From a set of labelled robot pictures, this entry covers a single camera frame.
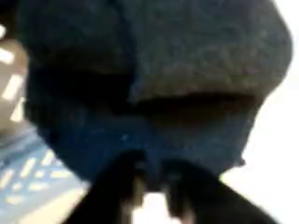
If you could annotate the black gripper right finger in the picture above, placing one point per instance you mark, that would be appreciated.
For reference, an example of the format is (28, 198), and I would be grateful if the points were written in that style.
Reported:
(205, 202)

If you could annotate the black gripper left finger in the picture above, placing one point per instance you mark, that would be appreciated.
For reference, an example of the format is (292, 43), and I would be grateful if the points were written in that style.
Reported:
(115, 186)

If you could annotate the black sock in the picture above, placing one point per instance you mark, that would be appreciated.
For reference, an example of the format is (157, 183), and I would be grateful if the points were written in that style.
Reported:
(187, 46)

